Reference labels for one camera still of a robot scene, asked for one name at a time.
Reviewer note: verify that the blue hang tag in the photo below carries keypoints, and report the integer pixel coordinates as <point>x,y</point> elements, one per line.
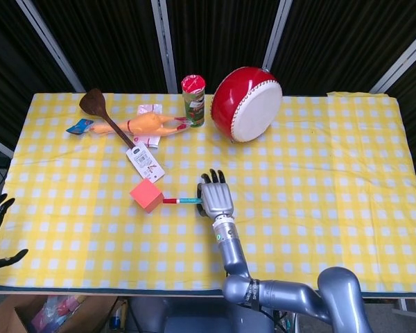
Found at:
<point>79,126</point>

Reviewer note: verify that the brown cardboard box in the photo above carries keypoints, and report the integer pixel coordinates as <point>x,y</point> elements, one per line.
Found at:
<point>7,315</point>

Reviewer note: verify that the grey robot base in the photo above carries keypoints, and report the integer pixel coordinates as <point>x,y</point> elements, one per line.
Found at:
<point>180,317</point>

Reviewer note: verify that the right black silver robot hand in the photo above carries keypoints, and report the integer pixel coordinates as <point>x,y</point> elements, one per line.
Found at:
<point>216,199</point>

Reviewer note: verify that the orange rubber chicken toy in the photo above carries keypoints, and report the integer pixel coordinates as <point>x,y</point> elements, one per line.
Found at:
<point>145,123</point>

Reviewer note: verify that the pink cube block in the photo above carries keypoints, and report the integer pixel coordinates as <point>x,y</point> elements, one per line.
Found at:
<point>145,194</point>

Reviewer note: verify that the yellow white checkered tablecloth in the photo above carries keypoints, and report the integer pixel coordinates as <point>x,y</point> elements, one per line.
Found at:
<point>315,208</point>

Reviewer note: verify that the white spatula label card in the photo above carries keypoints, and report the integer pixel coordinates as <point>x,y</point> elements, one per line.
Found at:
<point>145,163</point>

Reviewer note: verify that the colourful plastic packets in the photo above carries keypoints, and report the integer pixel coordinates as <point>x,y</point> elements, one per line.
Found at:
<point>55,310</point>

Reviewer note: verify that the dark wooden spatula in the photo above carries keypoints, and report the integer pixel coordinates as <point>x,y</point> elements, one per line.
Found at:
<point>93,102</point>

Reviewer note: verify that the green Pringles can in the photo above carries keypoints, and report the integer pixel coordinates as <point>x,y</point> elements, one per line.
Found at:
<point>194,104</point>

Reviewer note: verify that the red white drum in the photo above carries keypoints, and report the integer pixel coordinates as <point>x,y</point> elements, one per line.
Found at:
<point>256,111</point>

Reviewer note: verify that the red and teal marker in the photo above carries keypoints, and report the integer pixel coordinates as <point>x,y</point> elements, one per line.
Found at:
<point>182,200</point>

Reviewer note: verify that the white red packaging card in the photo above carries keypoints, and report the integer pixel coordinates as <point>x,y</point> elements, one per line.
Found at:
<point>149,140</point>

